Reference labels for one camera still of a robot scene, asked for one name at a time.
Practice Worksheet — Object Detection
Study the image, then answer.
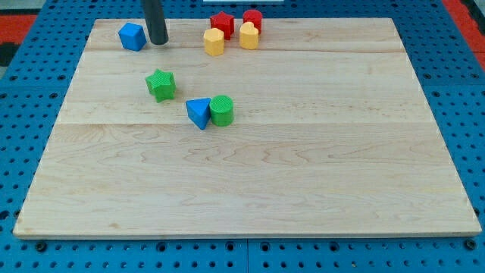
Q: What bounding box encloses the yellow hexagon block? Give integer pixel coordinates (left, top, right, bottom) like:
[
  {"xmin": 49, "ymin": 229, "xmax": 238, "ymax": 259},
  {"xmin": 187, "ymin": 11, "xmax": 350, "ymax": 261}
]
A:
[{"xmin": 203, "ymin": 28, "xmax": 224, "ymax": 56}]

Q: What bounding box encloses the yellow heart block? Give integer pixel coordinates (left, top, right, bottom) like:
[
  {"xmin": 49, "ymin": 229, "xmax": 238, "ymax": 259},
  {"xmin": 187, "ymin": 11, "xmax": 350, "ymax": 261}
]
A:
[{"xmin": 239, "ymin": 21, "xmax": 259, "ymax": 50}]

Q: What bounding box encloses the green cylinder block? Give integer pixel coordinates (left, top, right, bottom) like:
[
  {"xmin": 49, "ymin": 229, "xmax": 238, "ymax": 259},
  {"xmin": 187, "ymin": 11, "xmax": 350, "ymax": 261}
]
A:
[{"xmin": 209, "ymin": 95, "xmax": 234, "ymax": 127}]

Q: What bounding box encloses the blue triangle block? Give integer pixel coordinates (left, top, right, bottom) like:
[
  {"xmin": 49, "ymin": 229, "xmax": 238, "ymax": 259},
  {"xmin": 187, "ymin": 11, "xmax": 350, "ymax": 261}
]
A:
[{"xmin": 186, "ymin": 98, "xmax": 211, "ymax": 130}]

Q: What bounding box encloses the light wooden board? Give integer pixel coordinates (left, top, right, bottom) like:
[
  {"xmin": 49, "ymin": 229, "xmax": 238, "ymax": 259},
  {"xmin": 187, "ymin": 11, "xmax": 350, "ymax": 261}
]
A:
[{"xmin": 14, "ymin": 18, "xmax": 481, "ymax": 240}]

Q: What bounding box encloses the green star block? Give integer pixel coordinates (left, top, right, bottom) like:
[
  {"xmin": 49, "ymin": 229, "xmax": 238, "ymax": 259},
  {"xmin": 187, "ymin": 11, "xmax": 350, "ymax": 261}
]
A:
[{"xmin": 145, "ymin": 69, "xmax": 176, "ymax": 103}]

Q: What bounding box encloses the red star block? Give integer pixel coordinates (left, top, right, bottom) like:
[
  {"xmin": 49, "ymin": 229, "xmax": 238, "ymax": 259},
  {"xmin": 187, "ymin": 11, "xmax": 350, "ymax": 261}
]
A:
[{"xmin": 209, "ymin": 11, "xmax": 235, "ymax": 40}]

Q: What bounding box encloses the red cylinder block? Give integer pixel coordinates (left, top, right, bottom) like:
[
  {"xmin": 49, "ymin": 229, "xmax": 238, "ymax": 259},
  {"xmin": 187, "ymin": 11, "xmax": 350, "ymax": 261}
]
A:
[{"xmin": 242, "ymin": 9, "xmax": 263, "ymax": 33}]

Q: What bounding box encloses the blue cube block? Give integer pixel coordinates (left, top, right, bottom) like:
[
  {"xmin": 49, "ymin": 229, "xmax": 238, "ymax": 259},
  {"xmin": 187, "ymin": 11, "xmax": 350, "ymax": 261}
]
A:
[{"xmin": 118, "ymin": 22, "xmax": 147, "ymax": 52}]

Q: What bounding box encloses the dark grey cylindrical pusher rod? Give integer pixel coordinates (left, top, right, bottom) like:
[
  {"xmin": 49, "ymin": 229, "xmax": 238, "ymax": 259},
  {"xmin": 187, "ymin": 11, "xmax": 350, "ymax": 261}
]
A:
[{"xmin": 141, "ymin": 0, "xmax": 169, "ymax": 46}]

